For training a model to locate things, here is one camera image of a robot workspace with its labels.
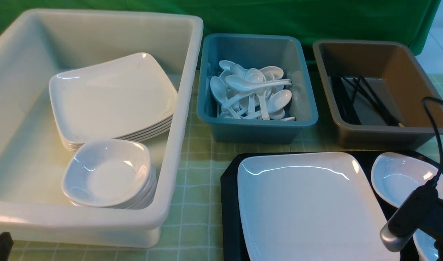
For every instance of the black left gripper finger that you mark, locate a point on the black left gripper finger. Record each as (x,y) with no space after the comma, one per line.
(6,244)

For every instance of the large white square rice plate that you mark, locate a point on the large white square rice plate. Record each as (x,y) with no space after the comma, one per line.
(309,207)

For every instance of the black chopstick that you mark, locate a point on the black chopstick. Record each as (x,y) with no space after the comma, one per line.
(366,98)
(379,99)

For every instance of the small white bowl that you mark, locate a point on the small white bowl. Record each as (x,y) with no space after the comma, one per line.
(425,245)

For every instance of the top stacked white square plate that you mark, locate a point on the top stacked white square plate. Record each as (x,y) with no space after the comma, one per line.
(129,98)

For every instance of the large white plastic tub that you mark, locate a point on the large white plastic tub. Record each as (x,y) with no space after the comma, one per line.
(36,46)

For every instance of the lower stacked white bowls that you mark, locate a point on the lower stacked white bowls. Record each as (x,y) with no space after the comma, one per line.
(111,185)

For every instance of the green checkered tablecloth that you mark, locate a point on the green checkered tablecloth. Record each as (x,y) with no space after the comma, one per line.
(192,231)

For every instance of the black plastic serving tray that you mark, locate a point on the black plastic serving tray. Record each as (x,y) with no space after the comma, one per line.
(234,246)

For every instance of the white spoon left in bin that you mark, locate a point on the white spoon left in bin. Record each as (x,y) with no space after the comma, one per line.
(219,92)

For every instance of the white spoon in bin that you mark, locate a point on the white spoon in bin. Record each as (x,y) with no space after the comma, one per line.
(276,104)
(219,92)

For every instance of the blue plastic spoon bin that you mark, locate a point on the blue plastic spoon bin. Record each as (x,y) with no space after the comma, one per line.
(257,51)

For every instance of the white spoon right in bin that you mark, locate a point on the white spoon right in bin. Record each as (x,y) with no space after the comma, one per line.
(276,104)

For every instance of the brown plastic chopstick bin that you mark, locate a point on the brown plastic chopstick bin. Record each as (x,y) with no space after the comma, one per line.
(374,90)

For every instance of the green backdrop cloth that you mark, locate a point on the green backdrop cloth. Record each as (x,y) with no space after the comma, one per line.
(279,18)

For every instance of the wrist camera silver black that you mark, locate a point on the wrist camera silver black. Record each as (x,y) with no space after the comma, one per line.
(400,228)

